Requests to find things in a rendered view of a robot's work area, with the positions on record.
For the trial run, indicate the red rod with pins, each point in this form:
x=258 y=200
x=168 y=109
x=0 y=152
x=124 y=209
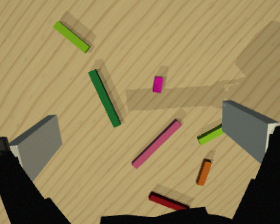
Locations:
x=165 y=201

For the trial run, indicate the magenta rod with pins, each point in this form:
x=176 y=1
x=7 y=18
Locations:
x=157 y=84

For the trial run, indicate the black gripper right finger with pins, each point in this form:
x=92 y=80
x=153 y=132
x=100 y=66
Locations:
x=252 y=131

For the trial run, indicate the pink rod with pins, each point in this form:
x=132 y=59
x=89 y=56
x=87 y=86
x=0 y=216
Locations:
x=156 y=143

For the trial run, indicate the orange rod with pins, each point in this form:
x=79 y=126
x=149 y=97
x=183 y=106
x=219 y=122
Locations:
x=203 y=172

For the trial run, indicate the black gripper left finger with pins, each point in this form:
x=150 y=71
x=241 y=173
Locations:
x=33 y=149

